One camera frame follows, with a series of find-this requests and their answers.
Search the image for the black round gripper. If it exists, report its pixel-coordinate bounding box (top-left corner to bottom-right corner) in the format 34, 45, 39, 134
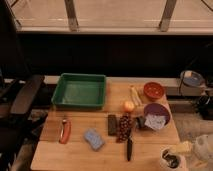
162, 141, 193, 168

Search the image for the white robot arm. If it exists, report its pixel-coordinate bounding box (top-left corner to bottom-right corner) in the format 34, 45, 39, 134
160, 134, 213, 171

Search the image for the green plastic tray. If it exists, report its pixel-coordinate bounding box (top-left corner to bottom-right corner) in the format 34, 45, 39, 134
51, 73, 106, 110

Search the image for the white plastic cup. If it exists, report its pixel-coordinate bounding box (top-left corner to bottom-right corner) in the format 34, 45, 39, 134
159, 148, 187, 171

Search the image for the white crumpled paper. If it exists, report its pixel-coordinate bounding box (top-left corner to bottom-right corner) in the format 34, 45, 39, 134
145, 114, 166, 130

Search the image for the purple bowl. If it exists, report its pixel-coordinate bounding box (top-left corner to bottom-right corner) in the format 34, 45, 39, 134
144, 103, 170, 125

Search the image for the small dark object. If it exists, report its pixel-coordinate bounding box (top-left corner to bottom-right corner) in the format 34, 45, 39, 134
136, 116, 146, 130

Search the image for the dark grape bunch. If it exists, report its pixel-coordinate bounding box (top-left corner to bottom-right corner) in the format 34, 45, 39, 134
117, 113, 132, 143

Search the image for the red bowl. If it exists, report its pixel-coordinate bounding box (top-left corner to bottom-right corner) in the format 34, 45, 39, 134
143, 82, 165, 100

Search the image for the round blue grey disc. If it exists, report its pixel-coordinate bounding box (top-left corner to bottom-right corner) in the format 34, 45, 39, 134
180, 70, 204, 87

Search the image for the orange peach fruit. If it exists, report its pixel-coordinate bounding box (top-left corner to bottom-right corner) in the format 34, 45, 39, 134
123, 101, 135, 113

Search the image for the yellow banana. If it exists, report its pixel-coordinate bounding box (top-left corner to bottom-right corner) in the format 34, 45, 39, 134
130, 85, 142, 106

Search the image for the dark rectangular block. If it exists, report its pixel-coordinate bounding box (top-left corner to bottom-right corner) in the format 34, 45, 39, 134
108, 115, 117, 136

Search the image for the blue sponge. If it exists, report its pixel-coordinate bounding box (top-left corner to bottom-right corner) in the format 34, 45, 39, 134
84, 129, 105, 151

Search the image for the black office chair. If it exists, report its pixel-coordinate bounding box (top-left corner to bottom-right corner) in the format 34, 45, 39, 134
0, 0, 46, 171

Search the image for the black handled knife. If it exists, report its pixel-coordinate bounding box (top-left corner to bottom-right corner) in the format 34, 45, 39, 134
126, 128, 133, 162

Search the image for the orange handled tool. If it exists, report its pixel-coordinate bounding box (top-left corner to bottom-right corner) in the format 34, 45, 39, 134
59, 119, 71, 144

